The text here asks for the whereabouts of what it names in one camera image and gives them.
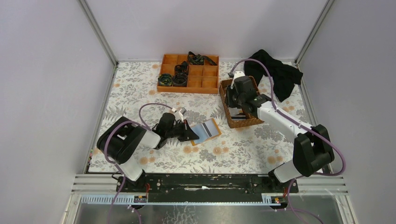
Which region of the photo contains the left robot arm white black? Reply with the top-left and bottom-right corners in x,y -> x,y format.
96,112 -> 199,182

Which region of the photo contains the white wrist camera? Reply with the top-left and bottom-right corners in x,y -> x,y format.
171,107 -> 186,121
228,71 -> 245,89

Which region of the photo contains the floral patterned table mat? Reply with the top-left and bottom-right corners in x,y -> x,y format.
100,62 -> 293,174

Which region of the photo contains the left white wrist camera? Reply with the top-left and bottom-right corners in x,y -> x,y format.
171,107 -> 186,121

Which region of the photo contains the loose dark belt top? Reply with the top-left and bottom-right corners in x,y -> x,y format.
187,51 -> 217,66

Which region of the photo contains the rolled dark belt left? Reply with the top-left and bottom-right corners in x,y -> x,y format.
157,73 -> 173,87

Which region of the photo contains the rolled black belt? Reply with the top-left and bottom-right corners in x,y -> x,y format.
172,73 -> 188,87
174,61 -> 189,75

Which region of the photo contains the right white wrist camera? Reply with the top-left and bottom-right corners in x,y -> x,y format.
228,71 -> 245,89

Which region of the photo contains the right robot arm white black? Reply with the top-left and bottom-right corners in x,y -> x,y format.
226,75 -> 334,184

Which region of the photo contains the card with dark stripe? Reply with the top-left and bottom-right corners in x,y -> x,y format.
202,122 -> 213,137

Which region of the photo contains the orange wooden divided tray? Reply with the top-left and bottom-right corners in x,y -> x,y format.
156,52 -> 219,94

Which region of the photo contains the brown wicker basket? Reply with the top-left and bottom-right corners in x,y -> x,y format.
219,79 -> 264,128

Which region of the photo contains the rolled black belt middle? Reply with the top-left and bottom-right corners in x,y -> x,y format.
172,73 -> 188,87

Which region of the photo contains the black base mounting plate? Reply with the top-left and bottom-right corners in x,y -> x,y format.
116,173 -> 299,203

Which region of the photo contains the black crumpled cloth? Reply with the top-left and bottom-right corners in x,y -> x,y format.
244,49 -> 303,102

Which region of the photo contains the cards stack in basket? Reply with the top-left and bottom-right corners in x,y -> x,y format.
228,107 -> 247,121

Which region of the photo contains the rolled black belt upper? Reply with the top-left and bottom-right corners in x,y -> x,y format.
174,61 -> 189,75

